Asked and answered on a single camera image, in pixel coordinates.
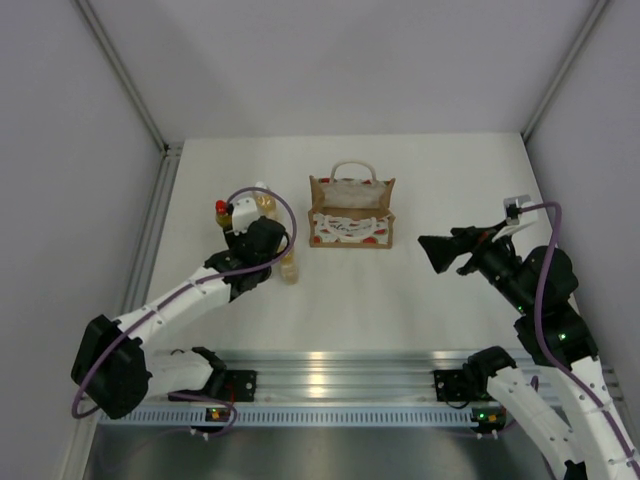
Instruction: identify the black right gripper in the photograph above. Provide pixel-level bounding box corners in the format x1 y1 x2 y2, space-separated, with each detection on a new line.
417 218 534 314

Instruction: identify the white cap amber bottle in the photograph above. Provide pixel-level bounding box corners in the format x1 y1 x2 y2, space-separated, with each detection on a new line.
252 181 279 221
277 234 299 285

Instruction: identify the red cap yellow liquid bottle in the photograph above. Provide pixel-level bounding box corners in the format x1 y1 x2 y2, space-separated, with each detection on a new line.
215 200 232 232

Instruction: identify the burlap watermelon print canvas bag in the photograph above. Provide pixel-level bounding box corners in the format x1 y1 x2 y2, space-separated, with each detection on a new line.
308 159 396 250

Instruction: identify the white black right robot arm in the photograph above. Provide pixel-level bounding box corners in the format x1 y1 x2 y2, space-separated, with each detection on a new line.
418 222 639 479

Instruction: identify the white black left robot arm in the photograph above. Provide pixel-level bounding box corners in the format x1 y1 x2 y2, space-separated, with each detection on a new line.
71 216 297 419

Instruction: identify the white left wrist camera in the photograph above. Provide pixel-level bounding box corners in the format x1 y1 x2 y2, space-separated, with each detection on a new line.
228 197 261 235

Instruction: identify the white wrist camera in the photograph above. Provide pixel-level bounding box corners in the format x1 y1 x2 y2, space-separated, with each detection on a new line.
495 195 539 239
228 197 261 235

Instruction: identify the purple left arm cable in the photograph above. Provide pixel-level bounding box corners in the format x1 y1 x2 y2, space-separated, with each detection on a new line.
72 187 299 439

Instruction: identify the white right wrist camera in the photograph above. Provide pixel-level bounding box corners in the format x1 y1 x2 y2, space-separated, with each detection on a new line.
495 195 539 239

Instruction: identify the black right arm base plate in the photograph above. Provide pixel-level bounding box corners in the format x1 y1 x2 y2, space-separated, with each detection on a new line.
433 369 474 409

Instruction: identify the aluminium mounting rail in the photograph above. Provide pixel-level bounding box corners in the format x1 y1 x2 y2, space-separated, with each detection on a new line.
79 349 624 404

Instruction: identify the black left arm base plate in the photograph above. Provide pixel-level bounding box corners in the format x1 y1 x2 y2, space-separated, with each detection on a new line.
217 370 258 403

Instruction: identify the white slotted cable duct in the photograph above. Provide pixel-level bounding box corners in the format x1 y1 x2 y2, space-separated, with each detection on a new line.
99 405 506 427

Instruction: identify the left aluminium frame post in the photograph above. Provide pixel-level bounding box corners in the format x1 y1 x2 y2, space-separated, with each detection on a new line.
72 0 168 155

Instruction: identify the aluminium frame post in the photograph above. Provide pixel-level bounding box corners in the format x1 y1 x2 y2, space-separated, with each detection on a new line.
72 0 168 155
520 0 613 144

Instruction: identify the right aluminium frame post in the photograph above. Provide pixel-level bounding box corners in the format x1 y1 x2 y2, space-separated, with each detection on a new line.
520 0 613 144

